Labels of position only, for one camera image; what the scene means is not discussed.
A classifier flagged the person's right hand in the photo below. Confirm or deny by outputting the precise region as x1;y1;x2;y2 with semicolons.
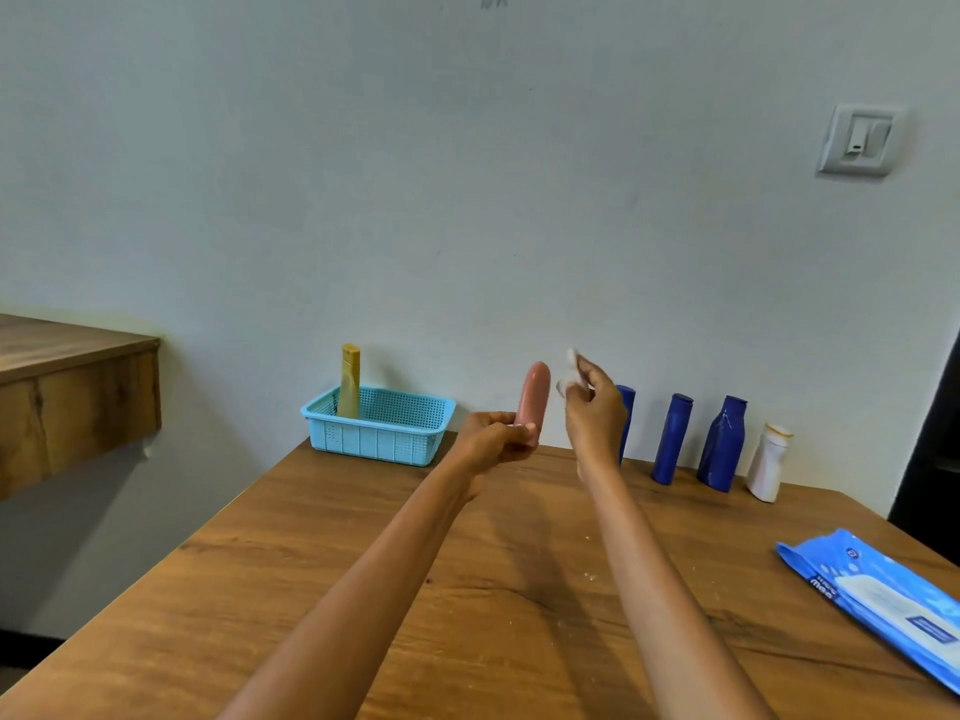
563;354;630;481

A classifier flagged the person's left hand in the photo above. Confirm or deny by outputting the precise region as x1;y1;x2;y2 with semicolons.
449;410;541;481

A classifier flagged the slim dark blue bottle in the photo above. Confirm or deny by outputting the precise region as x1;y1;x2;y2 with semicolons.
650;393;695;487
614;384;637;466

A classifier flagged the white wipe cloth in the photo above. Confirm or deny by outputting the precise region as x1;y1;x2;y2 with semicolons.
556;347;594;400

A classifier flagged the pink bottle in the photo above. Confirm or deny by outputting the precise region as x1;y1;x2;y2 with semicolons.
514;360;553;447

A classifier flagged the light blue plastic basket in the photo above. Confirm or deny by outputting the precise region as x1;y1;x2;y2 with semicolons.
300;386;457;468

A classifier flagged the wide dark blue bottle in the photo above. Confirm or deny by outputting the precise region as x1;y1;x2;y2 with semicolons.
695;395;749;494

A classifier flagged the blue wet wipes pack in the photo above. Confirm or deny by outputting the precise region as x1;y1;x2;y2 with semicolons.
775;528;960;697

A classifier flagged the person's right forearm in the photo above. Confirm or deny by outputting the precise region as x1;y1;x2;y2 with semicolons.
581;464;778;720

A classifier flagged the person's left forearm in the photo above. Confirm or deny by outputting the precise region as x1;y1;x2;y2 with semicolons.
217;453;481;720

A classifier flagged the wooden table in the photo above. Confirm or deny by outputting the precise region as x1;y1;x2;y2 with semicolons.
0;434;960;720

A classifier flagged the black door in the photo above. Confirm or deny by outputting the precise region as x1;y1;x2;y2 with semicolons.
888;344;960;567

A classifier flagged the wooden side desk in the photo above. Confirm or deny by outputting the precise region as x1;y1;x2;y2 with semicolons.
0;313;163;502

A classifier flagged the grey wall light switch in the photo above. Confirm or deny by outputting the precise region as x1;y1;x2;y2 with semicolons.
816;102;909;178

